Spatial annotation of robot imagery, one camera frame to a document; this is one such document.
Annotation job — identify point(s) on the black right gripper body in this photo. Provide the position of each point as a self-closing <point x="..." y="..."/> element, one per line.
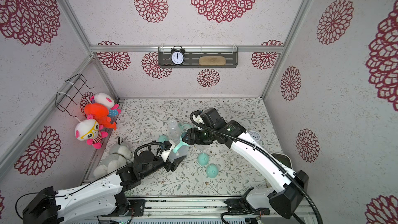
<point x="193" y="135"/>

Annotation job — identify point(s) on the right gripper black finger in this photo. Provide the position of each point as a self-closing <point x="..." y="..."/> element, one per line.
<point x="200" y="141"/>
<point x="186" y="138"/>

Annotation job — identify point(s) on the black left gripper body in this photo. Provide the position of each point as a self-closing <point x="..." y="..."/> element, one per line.
<point x="158" y="163"/>

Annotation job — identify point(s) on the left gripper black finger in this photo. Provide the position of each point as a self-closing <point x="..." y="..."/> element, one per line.
<point x="166" y="148"/>
<point x="172" y="166"/>

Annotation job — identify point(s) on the clear baby bottle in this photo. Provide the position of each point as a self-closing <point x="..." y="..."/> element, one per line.
<point x="182" y="151"/>
<point x="174" y="131"/>

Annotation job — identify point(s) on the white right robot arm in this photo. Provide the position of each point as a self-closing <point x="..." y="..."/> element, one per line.
<point x="287" y="187"/>

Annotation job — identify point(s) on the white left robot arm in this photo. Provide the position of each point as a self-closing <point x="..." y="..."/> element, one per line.
<point x="104" y="196"/>

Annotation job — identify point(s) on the white alarm clock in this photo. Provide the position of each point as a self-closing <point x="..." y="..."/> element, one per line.
<point x="256" y="136"/>

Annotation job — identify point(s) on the white sterilizer box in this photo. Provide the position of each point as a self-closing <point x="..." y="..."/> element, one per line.
<point x="282" y="158"/>

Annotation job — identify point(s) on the white plush yellow glasses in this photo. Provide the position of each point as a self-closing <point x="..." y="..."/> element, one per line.
<point x="90" y="131"/>

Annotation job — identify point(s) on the red orange plush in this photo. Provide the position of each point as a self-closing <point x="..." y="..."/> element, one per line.
<point x="99" y="113"/>

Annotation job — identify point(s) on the tan brush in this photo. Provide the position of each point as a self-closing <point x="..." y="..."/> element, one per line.
<point x="212" y="61"/>

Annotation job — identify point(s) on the white pink plush upper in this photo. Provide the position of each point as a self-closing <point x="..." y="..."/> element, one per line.
<point x="105" y="100"/>

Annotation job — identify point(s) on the black alarm clock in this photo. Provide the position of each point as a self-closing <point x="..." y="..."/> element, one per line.
<point x="178" y="55"/>

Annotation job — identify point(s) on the metal base rail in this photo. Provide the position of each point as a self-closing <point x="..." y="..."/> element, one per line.
<point x="190" y="210"/>

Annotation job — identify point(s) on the grey wall shelf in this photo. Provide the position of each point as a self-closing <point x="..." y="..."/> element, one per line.
<point x="192" y="57"/>

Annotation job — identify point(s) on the black wire basket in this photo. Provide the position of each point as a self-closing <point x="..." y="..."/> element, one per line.
<point x="68" y="100"/>

